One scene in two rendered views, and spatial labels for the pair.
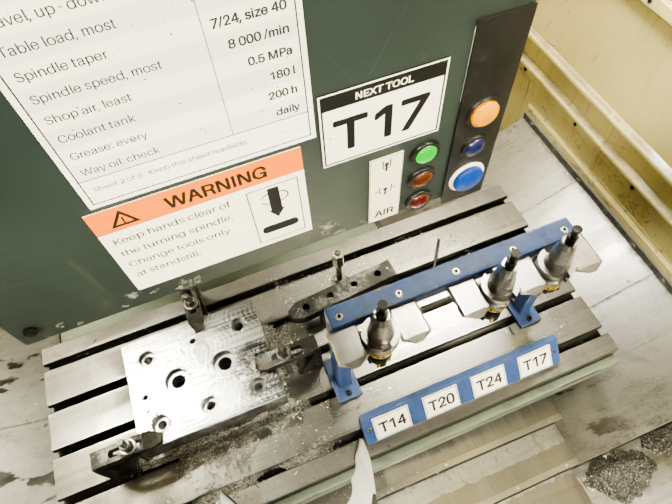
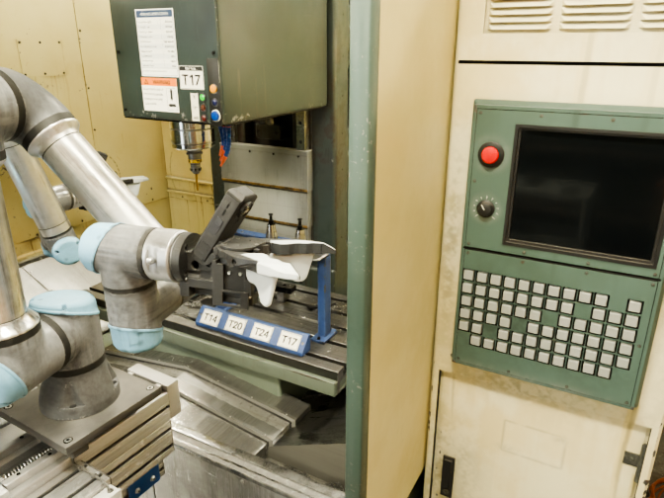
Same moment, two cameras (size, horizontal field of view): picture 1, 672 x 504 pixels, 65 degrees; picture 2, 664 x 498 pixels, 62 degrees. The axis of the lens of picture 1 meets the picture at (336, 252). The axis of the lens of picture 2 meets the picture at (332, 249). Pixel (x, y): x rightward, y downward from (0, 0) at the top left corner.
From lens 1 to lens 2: 177 cm
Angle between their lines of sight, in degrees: 51
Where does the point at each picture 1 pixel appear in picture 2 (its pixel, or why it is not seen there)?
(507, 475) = (234, 410)
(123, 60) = (152, 43)
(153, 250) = (148, 96)
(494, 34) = (209, 63)
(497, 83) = (214, 79)
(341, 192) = (185, 101)
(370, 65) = (187, 61)
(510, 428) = (265, 399)
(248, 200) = (166, 90)
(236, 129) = (165, 66)
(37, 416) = not seen: hidden behind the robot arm
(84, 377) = not seen: hidden behind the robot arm
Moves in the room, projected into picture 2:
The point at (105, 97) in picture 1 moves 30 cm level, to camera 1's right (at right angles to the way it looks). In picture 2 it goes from (148, 49) to (198, 50)
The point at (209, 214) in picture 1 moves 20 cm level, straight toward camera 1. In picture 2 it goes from (159, 90) to (112, 95)
